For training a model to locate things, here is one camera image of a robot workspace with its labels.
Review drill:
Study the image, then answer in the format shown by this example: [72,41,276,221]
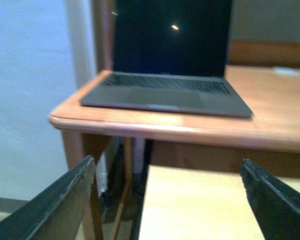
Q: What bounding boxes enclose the wooden keyboard tray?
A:
[134,139,300,240]

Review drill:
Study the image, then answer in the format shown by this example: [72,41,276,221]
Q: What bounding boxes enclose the wooden desk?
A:
[48,0,300,240]

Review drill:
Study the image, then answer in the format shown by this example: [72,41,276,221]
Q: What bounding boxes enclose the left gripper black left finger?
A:
[0,156,96,240]

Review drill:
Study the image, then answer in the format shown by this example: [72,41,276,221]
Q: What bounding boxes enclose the grey laptop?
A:
[80,0,253,119]

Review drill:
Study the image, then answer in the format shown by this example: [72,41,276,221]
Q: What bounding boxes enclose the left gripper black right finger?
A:
[240,159,300,240]

